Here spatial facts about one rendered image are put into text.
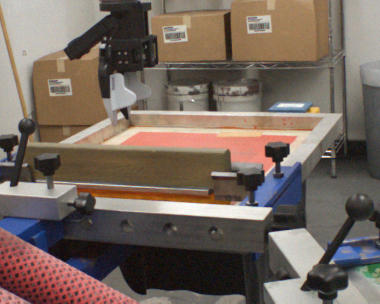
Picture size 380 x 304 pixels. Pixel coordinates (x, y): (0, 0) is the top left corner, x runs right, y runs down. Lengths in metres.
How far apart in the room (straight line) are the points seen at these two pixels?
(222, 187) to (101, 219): 0.26
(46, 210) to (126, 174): 0.32
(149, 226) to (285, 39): 3.53
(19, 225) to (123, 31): 0.41
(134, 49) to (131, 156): 0.20
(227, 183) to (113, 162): 0.22
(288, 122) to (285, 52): 2.73
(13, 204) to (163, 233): 0.22
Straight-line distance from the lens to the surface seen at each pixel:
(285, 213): 1.06
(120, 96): 1.35
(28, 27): 4.83
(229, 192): 1.33
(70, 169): 1.46
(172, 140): 1.85
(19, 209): 1.14
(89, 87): 4.61
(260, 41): 4.64
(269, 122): 1.90
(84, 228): 1.17
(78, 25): 5.35
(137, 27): 1.33
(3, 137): 1.58
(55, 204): 1.11
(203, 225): 1.09
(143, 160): 1.38
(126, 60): 1.34
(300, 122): 1.88
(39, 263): 0.73
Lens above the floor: 1.41
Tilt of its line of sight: 15 degrees down
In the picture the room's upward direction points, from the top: 4 degrees counter-clockwise
